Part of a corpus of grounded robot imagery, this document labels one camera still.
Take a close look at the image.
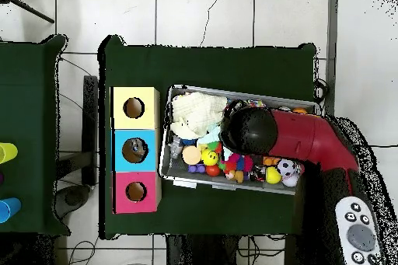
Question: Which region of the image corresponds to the green cloth side table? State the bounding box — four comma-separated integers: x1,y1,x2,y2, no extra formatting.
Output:
0,34,71,236

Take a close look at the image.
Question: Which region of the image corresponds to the dark green table cloth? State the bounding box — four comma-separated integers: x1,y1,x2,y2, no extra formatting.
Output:
97,34,317,241

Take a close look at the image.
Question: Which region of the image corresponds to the wooden box with three holes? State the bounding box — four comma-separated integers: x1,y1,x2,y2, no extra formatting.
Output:
110,86,162,214

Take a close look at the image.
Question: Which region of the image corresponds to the red orange ball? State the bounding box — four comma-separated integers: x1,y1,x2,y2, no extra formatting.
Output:
205,164,222,178

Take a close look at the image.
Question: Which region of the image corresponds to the cream yellow waffle cloth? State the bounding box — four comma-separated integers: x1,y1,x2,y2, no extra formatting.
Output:
169,91,229,139

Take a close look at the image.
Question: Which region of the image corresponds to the blue plastic cup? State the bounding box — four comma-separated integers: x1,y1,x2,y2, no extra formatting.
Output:
0,197,23,225

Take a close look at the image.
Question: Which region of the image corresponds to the silver wire mesh bin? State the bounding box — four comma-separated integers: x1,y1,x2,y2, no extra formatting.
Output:
159,83,322,197

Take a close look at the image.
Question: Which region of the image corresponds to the orange round foam ball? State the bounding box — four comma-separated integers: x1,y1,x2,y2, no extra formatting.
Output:
181,145,203,166

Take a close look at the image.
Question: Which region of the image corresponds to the orange studded toy block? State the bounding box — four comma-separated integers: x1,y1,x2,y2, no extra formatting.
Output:
262,155,281,167

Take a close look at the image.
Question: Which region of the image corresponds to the mint green waffle cloth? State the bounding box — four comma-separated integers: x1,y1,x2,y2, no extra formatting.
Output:
196,124,232,161

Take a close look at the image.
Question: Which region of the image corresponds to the black cable bundle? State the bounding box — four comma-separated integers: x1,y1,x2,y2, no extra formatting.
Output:
237,233,286,265

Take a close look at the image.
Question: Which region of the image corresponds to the colourful spiky caterpillar toy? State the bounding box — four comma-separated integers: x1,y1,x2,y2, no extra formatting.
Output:
217,152,254,173

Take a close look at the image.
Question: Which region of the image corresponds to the small tan plush animal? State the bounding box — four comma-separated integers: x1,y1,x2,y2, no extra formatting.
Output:
225,169,245,184

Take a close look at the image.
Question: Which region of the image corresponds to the crushed clear plastic bottle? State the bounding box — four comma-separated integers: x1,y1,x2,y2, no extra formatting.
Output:
129,138,147,159

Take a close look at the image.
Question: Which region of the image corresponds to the yellow smiley ball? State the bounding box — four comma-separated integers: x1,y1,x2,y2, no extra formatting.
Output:
201,148,219,167

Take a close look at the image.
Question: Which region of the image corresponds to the black tripod leg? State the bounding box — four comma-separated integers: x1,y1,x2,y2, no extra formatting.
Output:
0,0,56,25

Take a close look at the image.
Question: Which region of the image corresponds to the yellow plastic cup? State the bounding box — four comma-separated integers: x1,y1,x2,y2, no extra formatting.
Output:
0,141,19,165

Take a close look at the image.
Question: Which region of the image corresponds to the white baseball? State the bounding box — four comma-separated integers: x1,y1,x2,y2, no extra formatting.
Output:
281,173,300,189

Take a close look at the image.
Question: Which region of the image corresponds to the coiled black cable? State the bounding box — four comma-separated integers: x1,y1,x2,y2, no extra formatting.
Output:
312,78,330,104

